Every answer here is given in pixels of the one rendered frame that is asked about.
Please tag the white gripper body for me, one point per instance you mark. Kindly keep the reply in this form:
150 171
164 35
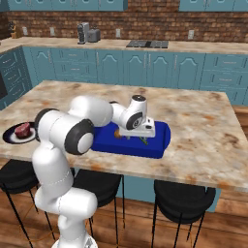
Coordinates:
137 132

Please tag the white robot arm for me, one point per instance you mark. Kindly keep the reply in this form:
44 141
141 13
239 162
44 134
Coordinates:
55 168

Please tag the green asparagus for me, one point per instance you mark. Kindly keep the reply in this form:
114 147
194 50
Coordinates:
144 140

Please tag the blue tray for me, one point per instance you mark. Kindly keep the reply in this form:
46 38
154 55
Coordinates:
129 147

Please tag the orange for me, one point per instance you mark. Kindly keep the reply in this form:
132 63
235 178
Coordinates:
117 133

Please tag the red steak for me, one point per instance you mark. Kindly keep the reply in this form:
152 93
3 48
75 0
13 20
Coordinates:
22 130

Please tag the dark plate with white rim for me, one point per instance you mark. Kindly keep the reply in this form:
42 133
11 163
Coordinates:
9 136

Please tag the teal kitchen island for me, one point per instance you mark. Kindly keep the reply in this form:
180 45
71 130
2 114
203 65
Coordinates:
139 190

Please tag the teal base cupboard run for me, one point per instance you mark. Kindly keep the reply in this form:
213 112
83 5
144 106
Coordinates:
135 68

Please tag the black bar stool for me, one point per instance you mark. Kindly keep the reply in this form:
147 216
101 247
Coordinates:
14 176
182 200
100 185

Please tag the black hob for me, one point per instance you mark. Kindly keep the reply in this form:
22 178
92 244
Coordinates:
147 44

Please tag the grey toaster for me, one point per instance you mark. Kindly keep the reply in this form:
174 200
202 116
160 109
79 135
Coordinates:
93 35

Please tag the grey coffee machine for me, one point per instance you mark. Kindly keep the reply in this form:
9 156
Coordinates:
83 32

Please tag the teal side cupboard run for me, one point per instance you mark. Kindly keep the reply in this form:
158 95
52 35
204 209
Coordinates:
13 74

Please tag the dark knife block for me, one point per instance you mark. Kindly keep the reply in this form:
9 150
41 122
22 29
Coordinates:
13 30

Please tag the white wall socket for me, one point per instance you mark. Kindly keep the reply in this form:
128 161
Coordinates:
118 33
191 34
52 31
24 31

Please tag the teal wall cupboard run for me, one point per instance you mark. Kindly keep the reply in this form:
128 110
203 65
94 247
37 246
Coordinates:
64 4
213 4

